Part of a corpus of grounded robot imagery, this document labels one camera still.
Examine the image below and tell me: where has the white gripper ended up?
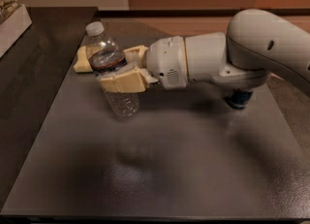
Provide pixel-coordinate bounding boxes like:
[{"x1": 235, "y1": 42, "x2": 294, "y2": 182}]
[{"x1": 99, "y1": 36, "x2": 188, "y2": 93}]

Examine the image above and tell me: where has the clear plastic water bottle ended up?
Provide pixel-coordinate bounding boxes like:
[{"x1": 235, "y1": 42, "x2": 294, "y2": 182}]
[{"x1": 85, "y1": 21, "x2": 140, "y2": 117}]

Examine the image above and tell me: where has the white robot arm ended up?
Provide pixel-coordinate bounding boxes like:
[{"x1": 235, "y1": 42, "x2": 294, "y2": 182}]
[{"x1": 100, "y1": 9, "x2": 310, "y2": 95}]

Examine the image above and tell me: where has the yellow sponge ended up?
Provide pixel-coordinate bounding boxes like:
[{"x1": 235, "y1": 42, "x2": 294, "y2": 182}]
[{"x1": 74, "y1": 46, "x2": 101, "y2": 74}]

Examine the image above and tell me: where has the dark side table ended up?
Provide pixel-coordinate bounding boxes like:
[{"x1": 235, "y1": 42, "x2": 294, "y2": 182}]
[{"x1": 0, "y1": 7, "x2": 98, "y2": 209}]

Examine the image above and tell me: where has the blue silver energy drink can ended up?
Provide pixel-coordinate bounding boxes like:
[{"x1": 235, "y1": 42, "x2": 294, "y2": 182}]
[{"x1": 225, "y1": 90, "x2": 253, "y2": 110}]

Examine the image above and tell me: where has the white box with items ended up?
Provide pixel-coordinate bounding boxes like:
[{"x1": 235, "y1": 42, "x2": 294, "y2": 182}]
[{"x1": 0, "y1": 0, "x2": 32, "y2": 57}]

